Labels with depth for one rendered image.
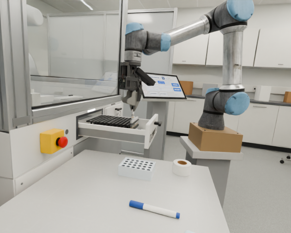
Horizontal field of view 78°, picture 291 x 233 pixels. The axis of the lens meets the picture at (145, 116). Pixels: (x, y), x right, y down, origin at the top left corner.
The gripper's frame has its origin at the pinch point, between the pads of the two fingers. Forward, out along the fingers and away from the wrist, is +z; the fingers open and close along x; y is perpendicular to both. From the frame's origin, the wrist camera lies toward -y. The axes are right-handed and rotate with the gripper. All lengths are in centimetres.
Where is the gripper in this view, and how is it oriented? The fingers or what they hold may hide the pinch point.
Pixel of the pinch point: (134, 108)
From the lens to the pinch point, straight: 83.2
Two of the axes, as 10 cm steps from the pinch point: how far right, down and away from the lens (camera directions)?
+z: -0.7, 9.8, 1.8
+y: -8.0, 0.6, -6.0
